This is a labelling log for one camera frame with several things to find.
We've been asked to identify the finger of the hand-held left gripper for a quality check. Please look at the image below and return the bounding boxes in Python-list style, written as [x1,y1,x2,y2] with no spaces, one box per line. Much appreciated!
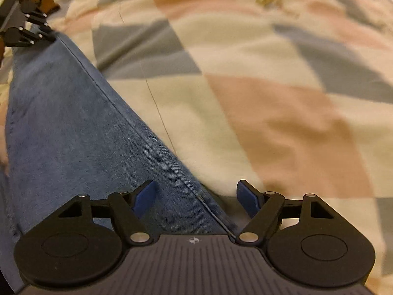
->
[18,28,57,45]
[27,12,50,28]

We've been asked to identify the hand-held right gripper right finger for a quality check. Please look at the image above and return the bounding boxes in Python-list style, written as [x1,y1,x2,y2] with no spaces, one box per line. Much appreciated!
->
[236,180,335,246]

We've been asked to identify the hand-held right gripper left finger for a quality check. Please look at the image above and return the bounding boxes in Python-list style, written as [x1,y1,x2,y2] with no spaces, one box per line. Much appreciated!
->
[58,180,157,246]

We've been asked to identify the blue denim jeans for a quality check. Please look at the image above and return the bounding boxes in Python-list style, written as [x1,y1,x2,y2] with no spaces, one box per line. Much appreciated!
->
[0,32,243,292]

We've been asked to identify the brown long-sleeve shirt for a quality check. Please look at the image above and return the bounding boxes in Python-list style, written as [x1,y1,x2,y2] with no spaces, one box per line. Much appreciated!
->
[0,0,61,56]

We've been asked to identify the checkered pastel quilt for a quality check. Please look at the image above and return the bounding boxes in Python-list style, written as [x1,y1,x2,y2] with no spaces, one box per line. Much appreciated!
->
[0,0,393,289]

